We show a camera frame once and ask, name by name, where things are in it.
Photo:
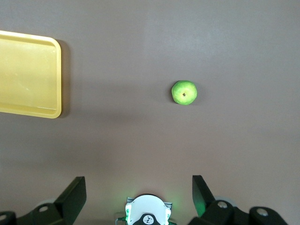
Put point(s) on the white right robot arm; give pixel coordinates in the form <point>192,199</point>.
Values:
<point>145,206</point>

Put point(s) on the brown table mat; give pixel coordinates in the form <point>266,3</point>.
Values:
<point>140,140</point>

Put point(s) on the green apple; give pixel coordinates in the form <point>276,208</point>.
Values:
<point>181,90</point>

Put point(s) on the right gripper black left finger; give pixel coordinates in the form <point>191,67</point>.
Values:
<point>68,201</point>

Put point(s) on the yellow plastic tray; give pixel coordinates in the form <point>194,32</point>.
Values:
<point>28,75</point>

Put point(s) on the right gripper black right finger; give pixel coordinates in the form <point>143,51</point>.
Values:
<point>211,211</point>

